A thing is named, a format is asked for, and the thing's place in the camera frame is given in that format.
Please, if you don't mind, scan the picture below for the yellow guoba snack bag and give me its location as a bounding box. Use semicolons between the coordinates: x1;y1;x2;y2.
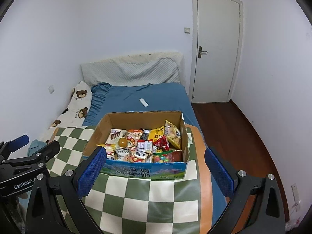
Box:
98;144;116;160

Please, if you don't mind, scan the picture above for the white cookie snack packet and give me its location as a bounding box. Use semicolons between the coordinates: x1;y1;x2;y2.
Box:
116;148;132;162

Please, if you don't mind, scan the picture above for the white chocolate stick box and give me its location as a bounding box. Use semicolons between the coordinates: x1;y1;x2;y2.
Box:
105;128;127;145

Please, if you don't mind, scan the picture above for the orange panda snack bag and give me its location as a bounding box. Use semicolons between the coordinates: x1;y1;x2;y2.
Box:
129;151;149;163

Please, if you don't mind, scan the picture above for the orange sunflower seed panda bag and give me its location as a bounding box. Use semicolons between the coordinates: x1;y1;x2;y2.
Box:
126;129;144;149

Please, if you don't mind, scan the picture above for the colourful candy bag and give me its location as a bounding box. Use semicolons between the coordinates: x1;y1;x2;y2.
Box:
152;151;173;163

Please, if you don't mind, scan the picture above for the yellow clear puff snack bag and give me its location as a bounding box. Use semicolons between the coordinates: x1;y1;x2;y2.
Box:
164;120;181;150

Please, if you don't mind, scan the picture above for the small red snack packet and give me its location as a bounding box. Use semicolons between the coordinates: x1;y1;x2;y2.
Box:
153;135;170;152

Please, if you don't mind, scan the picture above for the black yellow large snack bag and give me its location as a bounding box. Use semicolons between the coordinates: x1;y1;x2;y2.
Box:
140;126;164;142

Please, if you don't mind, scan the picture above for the dark red jerky packet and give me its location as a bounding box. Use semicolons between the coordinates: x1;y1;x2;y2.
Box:
169;150;183;163

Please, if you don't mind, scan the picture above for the red white long snack packet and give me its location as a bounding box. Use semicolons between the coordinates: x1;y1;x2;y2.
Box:
136;139;153;154

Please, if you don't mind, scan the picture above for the green white checkered mat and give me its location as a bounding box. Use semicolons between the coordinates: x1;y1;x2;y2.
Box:
45;123;214;234

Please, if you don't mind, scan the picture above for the bear print pillow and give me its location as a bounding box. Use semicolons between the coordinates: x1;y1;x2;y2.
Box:
38;81;93;142

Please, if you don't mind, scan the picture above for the blue milk cardboard box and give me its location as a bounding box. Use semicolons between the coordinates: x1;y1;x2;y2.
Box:
83;111;190;180

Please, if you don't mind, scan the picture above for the white remote control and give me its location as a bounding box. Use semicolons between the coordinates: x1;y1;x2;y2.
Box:
139;98;149;107

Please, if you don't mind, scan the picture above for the grey white pillow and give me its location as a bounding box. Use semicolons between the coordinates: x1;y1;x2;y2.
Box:
80;52;186;87

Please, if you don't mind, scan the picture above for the white door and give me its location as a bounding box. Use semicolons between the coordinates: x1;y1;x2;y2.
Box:
189;0;243;104

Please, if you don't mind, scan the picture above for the wall switch plate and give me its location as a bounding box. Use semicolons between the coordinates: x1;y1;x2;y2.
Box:
48;85;54;95

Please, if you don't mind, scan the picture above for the white wall outlet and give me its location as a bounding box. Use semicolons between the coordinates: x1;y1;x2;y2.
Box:
291;183;301;212

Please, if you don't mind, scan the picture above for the door handle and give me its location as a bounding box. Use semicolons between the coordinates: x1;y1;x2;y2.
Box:
198;46;208;59

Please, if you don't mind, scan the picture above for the door side light switch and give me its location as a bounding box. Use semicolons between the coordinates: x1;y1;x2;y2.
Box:
184;27;190;34

